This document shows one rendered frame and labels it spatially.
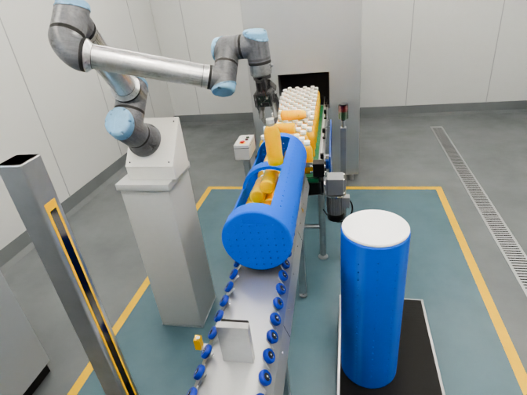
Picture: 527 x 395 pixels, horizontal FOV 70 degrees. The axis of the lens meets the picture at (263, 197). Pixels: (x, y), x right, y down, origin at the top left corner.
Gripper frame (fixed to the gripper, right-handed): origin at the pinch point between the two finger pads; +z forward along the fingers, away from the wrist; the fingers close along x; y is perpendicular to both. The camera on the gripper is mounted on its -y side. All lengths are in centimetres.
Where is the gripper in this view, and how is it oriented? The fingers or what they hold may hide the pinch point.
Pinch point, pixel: (270, 120)
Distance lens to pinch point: 165.7
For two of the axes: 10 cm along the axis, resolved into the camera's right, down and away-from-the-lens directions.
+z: 1.6, 8.3, 5.3
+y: -1.9, 5.5, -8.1
